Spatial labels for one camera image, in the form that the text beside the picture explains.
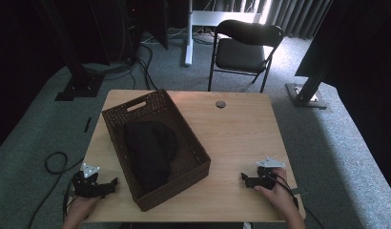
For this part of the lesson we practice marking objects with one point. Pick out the black metal stand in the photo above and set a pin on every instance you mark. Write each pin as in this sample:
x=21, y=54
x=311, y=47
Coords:
x=77, y=73

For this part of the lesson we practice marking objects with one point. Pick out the black strip on floor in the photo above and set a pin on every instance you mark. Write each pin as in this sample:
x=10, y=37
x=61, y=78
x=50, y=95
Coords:
x=87, y=124

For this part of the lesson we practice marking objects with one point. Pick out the black cloth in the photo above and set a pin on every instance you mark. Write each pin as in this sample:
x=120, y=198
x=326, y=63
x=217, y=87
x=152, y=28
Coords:
x=150, y=149

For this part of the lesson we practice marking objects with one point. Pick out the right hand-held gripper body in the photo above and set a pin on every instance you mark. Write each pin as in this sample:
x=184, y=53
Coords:
x=265, y=178

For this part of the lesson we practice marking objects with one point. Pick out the brown woven basket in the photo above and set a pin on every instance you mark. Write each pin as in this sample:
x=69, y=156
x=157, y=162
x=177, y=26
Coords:
x=190, y=149

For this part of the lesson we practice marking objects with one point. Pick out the grey curtain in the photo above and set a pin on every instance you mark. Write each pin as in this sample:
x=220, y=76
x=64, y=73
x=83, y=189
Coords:
x=298, y=16

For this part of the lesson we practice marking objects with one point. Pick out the round grey table grommet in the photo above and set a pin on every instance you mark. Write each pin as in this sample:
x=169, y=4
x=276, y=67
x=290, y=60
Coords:
x=220, y=104

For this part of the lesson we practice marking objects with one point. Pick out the person's right hand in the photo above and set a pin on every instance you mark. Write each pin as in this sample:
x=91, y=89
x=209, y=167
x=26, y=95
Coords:
x=281, y=195

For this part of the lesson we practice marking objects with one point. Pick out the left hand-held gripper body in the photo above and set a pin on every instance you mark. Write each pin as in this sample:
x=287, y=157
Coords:
x=85, y=186

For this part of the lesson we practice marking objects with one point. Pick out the white desk frame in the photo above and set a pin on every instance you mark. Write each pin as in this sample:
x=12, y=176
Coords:
x=190, y=35

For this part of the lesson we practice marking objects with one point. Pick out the black stand with grey base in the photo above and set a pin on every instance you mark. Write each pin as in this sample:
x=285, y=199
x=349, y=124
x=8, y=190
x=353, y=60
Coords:
x=306, y=95

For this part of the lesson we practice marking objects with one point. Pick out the black folding chair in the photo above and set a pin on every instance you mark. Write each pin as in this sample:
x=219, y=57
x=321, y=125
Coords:
x=241, y=55

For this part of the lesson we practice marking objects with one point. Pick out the person's left hand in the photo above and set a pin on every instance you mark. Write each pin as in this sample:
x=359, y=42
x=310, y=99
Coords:
x=80, y=208

